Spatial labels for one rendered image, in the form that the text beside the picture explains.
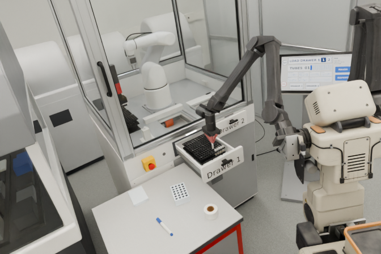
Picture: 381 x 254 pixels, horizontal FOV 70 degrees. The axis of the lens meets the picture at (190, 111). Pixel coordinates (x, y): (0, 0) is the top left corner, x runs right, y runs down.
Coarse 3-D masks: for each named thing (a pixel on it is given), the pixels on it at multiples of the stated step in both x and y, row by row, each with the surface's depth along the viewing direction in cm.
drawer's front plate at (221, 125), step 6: (234, 114) 193; (240, 114) 194; (246, 114) 197; (222, 120) 188; (228, 120) 190; (240, 120) 196; (246, 120) 199; (216, 126) 186; (222, 126) 189; (228, 126) 192; (222, 132) 190
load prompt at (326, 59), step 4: (324, 56) 198; (328, 56) 198; (288, 60) 207; (292, 60) 206; (296, 60) 205; (300, 60) 204; (304, 60) 203; (308, 60) 202; (312, 60) 201; (316, 60) 200; (320, 60) 199; (324, 60) 198; (328, 60) 197
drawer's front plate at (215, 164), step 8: (232, 152) 155; (240, 152) 158; (216, 160) 150; (232, 160) 157; (240, 160) 160; (200, 168) 147; (208, 168) 148; (216, 168) 152; (224, 168) 155; (216, 176) 154
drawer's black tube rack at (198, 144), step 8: (200, 136) 180; (184, 144) 174; (192, 144) 172; (200, 144) 171; (208, 144) 171; (216, 144) 169; (192, 152) 170; (200, 152) 164; (208, 152) 162; (224, 152) 165; (200, 160) 161; (208, 160) 160
